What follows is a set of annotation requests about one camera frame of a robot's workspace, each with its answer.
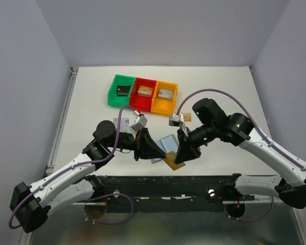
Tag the yellow plastic bin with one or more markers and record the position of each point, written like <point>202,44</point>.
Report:
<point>161,105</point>

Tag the silver card stack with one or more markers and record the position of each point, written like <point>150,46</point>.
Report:
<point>166,94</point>

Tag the green plastic bin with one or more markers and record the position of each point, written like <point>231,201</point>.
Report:
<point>119,101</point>

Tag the copper card stack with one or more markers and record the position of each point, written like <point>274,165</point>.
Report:
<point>145,91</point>

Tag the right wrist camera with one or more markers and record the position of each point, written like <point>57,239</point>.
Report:
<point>177,120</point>

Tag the green leather card holder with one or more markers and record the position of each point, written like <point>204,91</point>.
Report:
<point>168,143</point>

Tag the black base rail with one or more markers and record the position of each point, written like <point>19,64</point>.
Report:
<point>166,193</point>

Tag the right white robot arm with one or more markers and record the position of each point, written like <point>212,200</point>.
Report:
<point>289,184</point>

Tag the gold credit card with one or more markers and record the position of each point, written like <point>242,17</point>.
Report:
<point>170,161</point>
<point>187,117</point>

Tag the black card stack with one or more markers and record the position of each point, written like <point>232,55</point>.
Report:
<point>123,90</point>

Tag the aluminium frame rail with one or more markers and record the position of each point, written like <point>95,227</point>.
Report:
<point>48,165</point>

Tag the red plastic bin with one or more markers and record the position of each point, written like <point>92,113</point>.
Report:
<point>141,103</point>

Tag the silver credit card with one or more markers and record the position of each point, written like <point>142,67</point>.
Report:
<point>124,122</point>
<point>125,130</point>

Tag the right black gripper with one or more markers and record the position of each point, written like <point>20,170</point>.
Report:
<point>187,150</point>

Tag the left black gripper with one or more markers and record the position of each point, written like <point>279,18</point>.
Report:
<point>145,148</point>

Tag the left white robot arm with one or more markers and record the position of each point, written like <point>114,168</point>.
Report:
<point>31,204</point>

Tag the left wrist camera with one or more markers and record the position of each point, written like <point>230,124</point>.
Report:
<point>139,123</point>

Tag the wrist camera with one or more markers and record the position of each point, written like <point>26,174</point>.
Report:
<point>177,120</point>
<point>139,123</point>

